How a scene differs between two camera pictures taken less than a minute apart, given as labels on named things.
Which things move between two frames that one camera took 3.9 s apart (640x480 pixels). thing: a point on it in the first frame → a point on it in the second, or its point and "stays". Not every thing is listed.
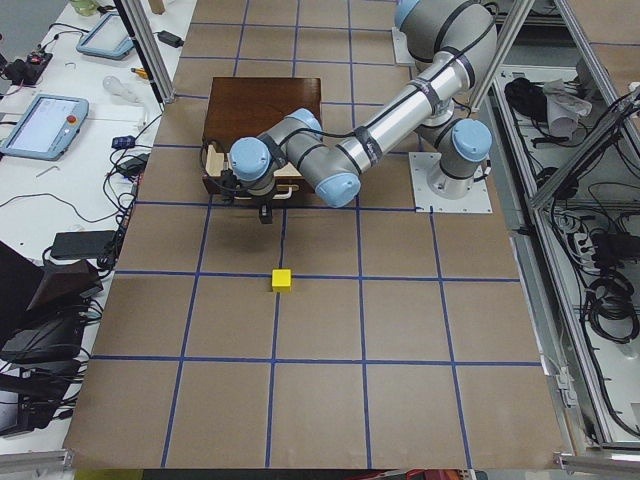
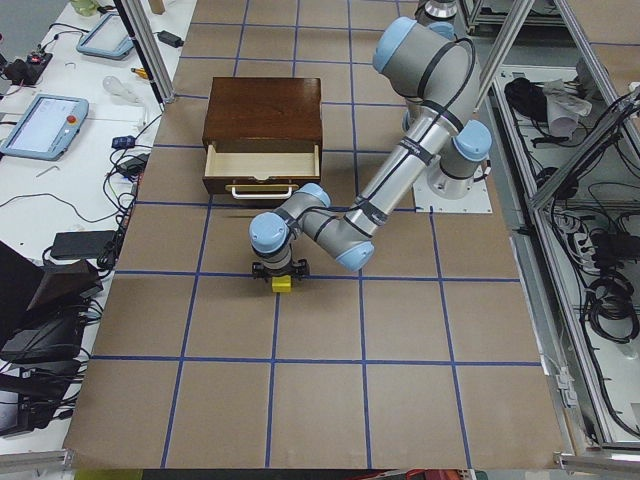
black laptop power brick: x=78 y=244 stays
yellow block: x=281 y=280 stays
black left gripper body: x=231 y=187 → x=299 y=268
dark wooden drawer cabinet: x=241 y=107 stays
